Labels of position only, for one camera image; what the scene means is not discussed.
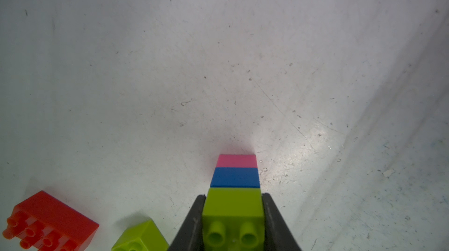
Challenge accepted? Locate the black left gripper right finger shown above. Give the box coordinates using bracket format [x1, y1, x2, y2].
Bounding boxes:
[262, 193, 302, 251]

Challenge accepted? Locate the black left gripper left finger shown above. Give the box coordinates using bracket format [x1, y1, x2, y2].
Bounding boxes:
[167, 195, 206, 251]

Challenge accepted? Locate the lime small lego brick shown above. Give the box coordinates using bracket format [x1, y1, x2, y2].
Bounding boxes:
[111, 219, 169, 251]
[202, 188, 265, 251]

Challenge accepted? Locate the blue small lego brick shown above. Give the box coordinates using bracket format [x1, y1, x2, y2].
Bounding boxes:
[210, 168, 260, 188]

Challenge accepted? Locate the pink small lego brick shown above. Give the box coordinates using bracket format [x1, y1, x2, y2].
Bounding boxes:
[216, 154, 258, 169]

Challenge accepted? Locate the red lego brick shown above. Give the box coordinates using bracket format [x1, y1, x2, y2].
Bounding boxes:
[2, 191, 99, 251]

